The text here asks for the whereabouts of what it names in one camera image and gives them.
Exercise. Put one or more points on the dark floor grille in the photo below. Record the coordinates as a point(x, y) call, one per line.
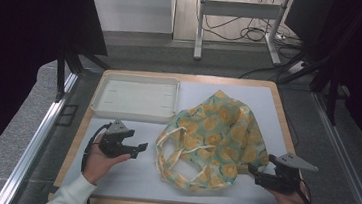
point(67, 115)

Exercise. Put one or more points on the white power strip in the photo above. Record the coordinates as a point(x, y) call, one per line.
point(298, 67)

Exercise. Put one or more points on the white cabinet panel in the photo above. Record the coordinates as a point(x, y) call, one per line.
point(131, 7)

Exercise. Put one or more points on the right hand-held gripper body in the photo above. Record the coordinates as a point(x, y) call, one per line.
point(281, 182)

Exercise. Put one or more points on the aluminium rail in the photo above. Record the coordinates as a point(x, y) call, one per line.
point(36, 135)
point(347, 165)

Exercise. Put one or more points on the person's left hand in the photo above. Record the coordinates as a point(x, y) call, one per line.
point(99, 162)

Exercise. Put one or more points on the black tripod stand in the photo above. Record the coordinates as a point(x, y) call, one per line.
point(332, 93)
point(67, 61)

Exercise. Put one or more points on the white metal desk frame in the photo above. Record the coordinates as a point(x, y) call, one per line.
point(241, 10)

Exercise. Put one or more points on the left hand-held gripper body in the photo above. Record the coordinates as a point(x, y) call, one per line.
point(111, 144)

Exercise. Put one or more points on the yellow floral cloth garment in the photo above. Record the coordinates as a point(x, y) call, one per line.
point(219, 139)

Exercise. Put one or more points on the white plastic tray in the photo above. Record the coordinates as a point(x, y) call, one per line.
point(135, 97)

